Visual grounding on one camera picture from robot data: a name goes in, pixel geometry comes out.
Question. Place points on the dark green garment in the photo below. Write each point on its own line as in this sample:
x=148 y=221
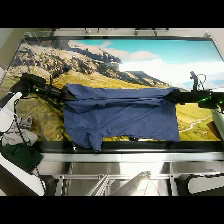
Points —
x=21 y=156

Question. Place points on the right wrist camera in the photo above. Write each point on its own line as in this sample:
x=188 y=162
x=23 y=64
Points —
x=194 y=80

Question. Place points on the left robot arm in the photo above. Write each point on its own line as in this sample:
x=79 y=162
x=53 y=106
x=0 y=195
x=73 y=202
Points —
x=8 y=111

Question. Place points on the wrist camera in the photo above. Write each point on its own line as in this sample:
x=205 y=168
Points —
x=51 y=81
x=194 y=80

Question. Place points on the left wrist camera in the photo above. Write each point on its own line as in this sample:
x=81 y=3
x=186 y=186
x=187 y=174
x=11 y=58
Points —
x=51 y=81

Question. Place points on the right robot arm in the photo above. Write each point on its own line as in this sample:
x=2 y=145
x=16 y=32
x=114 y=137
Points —
x=200 y=97

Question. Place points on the silver frame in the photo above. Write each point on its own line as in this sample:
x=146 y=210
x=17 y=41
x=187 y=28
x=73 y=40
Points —
x=100 y=166

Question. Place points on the grey garment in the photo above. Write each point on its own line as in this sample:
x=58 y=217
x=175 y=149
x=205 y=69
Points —
x=20 y=135

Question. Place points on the blue T-shirt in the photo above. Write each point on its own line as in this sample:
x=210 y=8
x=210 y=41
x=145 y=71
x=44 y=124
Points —
x=126 y=118

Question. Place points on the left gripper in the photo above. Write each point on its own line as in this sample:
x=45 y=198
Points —
x=65 y=94

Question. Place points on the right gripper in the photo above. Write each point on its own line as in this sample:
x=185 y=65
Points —
x=174 y=96

